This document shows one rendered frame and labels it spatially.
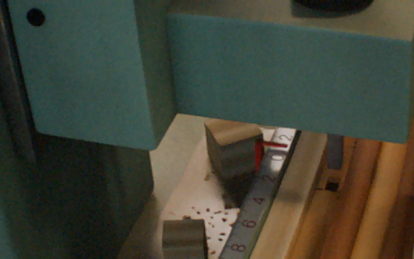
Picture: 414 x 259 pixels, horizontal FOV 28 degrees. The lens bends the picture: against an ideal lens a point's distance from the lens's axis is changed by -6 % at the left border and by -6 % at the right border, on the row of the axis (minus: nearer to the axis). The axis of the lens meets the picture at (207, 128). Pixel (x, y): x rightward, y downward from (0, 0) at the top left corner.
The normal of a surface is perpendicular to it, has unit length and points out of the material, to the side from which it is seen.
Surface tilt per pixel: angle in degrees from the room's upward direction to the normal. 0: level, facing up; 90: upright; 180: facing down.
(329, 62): 90
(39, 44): 90
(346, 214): 0
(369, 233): 0
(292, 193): 0
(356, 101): 90
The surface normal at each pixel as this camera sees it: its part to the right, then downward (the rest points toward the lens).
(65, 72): -0.32, 0.60
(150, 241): -0.09, -0.79
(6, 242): 0.44, 0.51
